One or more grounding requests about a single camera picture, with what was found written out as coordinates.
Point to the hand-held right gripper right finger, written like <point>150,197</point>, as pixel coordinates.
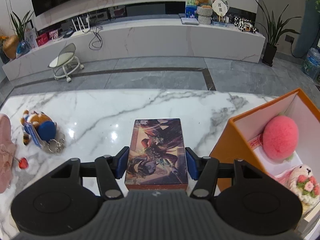
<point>192,163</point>

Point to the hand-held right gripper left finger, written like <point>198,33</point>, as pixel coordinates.
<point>122,162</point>

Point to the orange cardboard box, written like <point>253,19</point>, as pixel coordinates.
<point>222,150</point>

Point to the illustrated card box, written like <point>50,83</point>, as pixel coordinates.
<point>155,155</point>

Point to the pink fluffy plush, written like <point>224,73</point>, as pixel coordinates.
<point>280,137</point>

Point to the crochet bunny doll with flowers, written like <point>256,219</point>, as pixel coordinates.
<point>305,180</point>

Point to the pink zip pouch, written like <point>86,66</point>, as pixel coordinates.
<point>6,155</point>

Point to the small red charm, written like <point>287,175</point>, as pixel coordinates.
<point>23,162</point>

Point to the grey rolling stool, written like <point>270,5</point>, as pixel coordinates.
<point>63,55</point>

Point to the white marble tv console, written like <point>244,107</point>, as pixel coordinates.
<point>155,40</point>

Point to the potted long-leaf plant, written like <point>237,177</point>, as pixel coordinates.
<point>271,52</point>

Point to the white router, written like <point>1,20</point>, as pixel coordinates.
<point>81,26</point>

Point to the grey laptop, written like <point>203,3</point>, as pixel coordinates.
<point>190,21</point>

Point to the pink picture card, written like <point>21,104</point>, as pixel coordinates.
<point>53,34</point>

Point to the red card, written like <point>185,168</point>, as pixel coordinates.
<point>42,39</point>

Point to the checkered toy car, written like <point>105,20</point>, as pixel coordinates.
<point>246,25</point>

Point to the blue glass vase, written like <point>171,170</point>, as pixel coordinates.
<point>23,47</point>

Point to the large water bottle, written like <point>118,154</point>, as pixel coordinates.
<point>312,63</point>

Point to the round white paper fan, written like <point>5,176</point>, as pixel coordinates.
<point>220,8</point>

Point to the gold vase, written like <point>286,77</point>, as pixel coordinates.
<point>10,46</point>

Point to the potted grass plant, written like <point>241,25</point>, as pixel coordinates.
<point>21,26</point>

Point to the picture frame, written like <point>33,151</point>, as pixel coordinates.
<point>32,36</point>

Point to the wall socket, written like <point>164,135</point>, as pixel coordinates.
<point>290,38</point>

